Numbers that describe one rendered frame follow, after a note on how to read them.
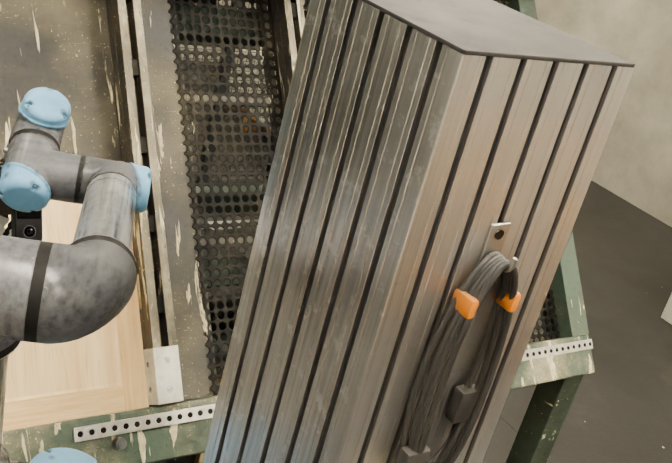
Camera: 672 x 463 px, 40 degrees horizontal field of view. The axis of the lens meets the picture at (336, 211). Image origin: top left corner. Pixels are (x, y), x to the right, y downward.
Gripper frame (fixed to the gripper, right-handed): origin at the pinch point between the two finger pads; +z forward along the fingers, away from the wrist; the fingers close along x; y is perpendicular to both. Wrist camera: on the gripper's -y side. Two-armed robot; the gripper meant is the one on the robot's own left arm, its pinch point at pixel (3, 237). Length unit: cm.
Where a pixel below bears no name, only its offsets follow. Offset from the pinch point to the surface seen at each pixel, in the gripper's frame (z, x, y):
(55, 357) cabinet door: 36.3, -17.0, -7.9
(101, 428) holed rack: 39, -24, -24
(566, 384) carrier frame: 50, -176, -32
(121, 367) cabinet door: 38, -31, -12
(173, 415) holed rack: 39, -41, -24
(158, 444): 42, -37, -29
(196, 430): 41, -46, -28
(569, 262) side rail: 29, -179, -1
